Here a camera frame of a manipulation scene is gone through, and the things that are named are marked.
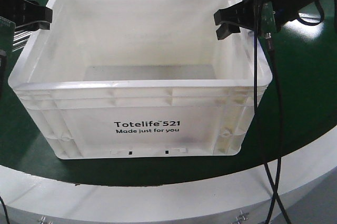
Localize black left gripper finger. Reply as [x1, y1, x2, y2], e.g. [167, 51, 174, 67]
[1, 0, 52, 25]
[15, 22, 50, 31]

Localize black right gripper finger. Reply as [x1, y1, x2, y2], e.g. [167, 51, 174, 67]
[216, 23, 240, 40]
[214, 0, 260, 27]

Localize white Totelife plastic crate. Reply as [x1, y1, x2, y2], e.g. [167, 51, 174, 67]
[8, 0, 272, 159]

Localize silver metal rods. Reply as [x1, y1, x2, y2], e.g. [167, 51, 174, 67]
[12, 30, 33, 52]

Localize green circuit board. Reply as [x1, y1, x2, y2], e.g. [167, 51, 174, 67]
[261, 2, 276, 36]

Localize black cable pair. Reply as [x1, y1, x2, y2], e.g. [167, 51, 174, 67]
[252, 0, 293, 224]

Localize white round table ring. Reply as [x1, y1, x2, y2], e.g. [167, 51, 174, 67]
[0, 121, 337, 221]

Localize metal latch bracket right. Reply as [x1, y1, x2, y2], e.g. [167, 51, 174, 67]
[234, 212, 249, 224]

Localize metal latch bracket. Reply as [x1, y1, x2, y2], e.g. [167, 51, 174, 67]
[234, 212, 249, 224]
[37, 216, 52, 224]

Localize metal latch bracket left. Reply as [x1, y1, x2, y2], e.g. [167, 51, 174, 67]
[37, 216, 52, 224]

